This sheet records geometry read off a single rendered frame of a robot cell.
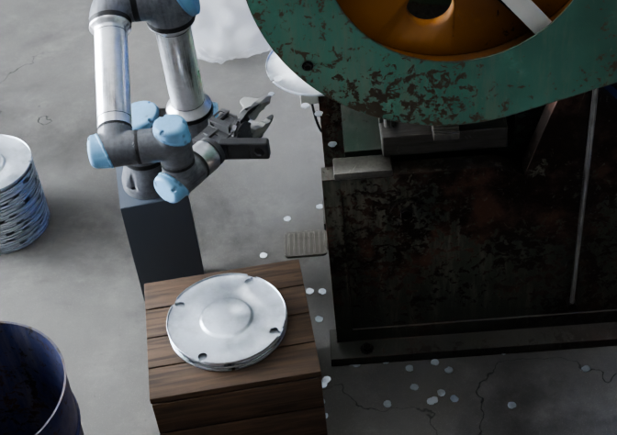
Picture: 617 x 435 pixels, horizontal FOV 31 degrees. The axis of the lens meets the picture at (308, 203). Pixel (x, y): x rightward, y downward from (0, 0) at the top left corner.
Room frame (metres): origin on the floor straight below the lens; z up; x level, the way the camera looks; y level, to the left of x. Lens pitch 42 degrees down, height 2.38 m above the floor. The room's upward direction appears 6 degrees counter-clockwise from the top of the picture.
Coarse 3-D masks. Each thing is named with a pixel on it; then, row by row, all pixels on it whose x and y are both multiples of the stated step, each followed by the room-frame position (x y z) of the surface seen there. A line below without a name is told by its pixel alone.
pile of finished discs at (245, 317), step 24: (192, 288) 1.95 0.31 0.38; (216, 288) 1.94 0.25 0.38; (240, 288) 1.93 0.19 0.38; (264, 288) 1.92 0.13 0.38; (168, 312) 1.87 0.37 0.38; (192, 312) 1.87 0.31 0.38; (216, 312) 1.86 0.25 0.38; (240, 312) 1.85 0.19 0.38; (264, 312) 1.84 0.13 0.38; (192, 336) 1.79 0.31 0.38; (216, 336) 1.78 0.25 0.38; (240, 336) 1.78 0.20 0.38; (264, 336) 1.77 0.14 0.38; (192, 360) 1.73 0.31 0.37; (216, 360) 1.71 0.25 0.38; (240, 360) 1.70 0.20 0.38
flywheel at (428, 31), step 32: (352, 0) 1.89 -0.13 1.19; (384, 0) 1.89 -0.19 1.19; (480, 0) 1.88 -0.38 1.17; (512, 0) 1.83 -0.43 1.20; (544, 0) 1.87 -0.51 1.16; (384, 32) 1.89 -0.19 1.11; (416, 32) 1.88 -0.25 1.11; (448, 32) 1.88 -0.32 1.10; (480, 32) 1.88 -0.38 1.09; (512, 32) 1.88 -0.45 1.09
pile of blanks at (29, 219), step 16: (32, 160) 2.73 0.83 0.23; (32, 176) 2.69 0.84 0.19; (0, 192) 2.57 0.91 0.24; (16, 192) 2.60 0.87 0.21; (32, 192) 2.65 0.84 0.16; (0, 208) 2.56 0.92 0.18; (16, 208) 2.59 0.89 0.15; (32, 208) 2.63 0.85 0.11; (48, 208) 2.73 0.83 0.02; (0, 224) 2.57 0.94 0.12; (16, 224) 2.58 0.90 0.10; (32, 224) 2.61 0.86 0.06; (0, 240) 2.56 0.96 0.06; (16, 240) 2.57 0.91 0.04; (32, 240) 2.60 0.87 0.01
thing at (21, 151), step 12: (0, 144) 2.80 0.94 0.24; (12, 144) 2.79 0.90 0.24; (24, 144) 2.78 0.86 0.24; (0, 156) 2.73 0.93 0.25; (12, 156) 2.73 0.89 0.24; (24, 156) 2.72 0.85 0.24; (0, 168) 2.67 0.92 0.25; (12, 168) 2.67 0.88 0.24; (24, 168) 2.67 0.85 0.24; (0, 180) 2.62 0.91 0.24; (12, 180) 2.61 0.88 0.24
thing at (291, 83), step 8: (272, 56) 2.34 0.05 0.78; (272, 64) 2.30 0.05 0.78; (280, 64) 2.30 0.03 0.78; (272, 72) 2.27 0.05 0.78; (280, 72) 2.26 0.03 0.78; (288, 72) 2.26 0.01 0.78; (288, 80) 2.23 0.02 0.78; (296, 80) 2.22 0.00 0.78; (280, 88) 2.20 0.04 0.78; (288, 88) 2.19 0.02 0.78; (296, 88) 2.19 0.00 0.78; (304, 88) 2.18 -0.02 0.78; (312, 88) 2.18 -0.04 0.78
